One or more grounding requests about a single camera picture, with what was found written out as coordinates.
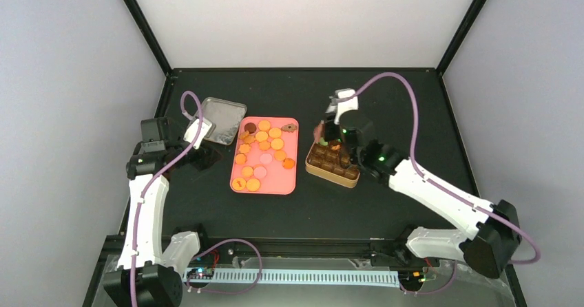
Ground metal tongs white handles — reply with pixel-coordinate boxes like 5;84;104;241
313;120;326;144

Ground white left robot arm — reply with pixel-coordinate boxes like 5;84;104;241
103;117;216;306

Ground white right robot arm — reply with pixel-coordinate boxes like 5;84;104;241
321;110;523;279

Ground gold cookie tin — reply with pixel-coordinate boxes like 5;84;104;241
305;142;360;189

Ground yellow biscuit red cross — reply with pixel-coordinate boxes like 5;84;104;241
231;177;247;191

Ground silver metal tin lid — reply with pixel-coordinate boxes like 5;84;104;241
202;97;247;146

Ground chocolate chip round cookie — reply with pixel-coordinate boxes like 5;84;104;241
282;158;295;169

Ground dark chocolate round cookie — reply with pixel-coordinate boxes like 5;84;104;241
244;122;258;134

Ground pink sandwich cookie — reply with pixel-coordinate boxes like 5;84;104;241
253;166;267;179
260;153;273;165

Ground pink plastic tray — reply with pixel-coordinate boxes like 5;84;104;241
229;116;299;195

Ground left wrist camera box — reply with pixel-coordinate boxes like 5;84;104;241
183;118;214;149

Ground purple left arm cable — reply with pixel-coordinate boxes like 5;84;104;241
129;90;264;307

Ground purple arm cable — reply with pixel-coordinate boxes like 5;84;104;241
129;90;264;307
351;72;542;296

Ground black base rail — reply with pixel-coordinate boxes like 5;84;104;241
98;235;428;270

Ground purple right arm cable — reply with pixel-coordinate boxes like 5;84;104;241
351;72;542;296

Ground white slotted cable duct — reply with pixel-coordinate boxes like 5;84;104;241
182;268;400;288

